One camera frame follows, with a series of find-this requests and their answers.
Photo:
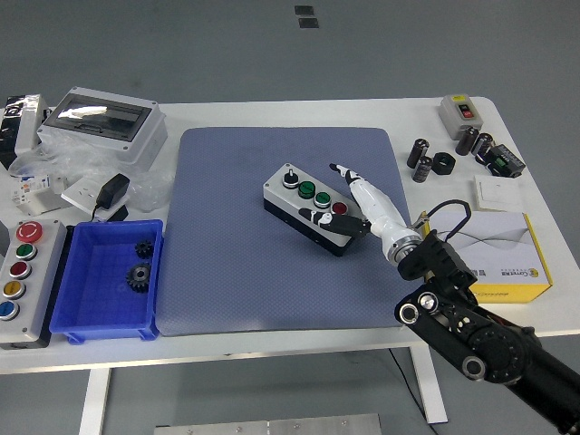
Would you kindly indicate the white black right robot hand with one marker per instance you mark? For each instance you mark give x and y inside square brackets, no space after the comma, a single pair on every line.
[376,204]

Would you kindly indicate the grey four-button control box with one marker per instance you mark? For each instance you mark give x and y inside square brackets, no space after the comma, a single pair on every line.
[290,199]

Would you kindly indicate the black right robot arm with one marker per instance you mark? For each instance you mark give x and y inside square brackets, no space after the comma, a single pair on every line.
[453,267]

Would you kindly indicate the grey five-button control box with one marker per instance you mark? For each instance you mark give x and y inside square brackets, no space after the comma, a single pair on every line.
[41,272]

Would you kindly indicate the black cylindrical capacitor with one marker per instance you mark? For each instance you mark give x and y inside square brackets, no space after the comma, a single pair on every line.
[418,154]
[422,170]
[482,145]
[466,141]

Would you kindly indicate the black hex nut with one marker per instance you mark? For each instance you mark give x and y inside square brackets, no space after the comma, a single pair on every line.
[443,165]

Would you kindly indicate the black module green terminal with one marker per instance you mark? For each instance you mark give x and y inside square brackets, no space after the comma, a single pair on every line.
[505,161]

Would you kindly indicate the yellow white cardboard box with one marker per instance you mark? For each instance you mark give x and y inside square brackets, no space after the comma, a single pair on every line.
[507,244]

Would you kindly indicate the blue-grey table mat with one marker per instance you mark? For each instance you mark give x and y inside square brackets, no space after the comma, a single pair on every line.
[226,272]

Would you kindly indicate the white table leg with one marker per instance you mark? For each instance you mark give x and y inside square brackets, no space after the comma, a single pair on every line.
[428,385]
[95,403]

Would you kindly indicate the dark floor plate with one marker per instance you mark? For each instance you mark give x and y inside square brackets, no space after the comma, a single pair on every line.
[304,10]
[308,23]

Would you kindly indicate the small black gear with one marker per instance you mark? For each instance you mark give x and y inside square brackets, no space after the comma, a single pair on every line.
[144,249]

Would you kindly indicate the grey metal plate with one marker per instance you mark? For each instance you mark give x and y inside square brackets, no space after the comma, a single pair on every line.
[272,427]

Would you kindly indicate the grey distribution box clear lid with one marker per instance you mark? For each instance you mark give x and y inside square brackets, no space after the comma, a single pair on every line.
[136,145]

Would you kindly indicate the large black gear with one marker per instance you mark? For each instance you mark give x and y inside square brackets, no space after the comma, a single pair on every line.
[138,277]

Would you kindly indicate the black power adapter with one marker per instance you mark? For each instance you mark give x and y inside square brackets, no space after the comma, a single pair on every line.
[113,190]

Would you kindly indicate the blue plastic bin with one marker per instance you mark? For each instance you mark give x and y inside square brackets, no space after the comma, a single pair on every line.
[104,308]

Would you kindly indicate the clear plastic bag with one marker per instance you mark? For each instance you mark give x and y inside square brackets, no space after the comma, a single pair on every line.
[86,161]

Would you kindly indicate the white printed circuit breaker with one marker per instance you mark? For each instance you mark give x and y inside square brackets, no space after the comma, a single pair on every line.
[36,192]

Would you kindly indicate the tall white box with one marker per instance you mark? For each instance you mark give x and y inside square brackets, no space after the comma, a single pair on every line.
[29,131]

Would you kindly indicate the black shiny package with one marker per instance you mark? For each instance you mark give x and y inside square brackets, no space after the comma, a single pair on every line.
[8,131]

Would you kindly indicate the grey two-button switch box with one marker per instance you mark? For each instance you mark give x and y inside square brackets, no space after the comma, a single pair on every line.
[453,113]

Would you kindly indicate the white wall switch plate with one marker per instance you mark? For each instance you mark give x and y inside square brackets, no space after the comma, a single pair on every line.
[498,192]

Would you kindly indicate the white wall socket plate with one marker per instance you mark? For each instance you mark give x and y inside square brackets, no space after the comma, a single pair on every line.
[79,192]

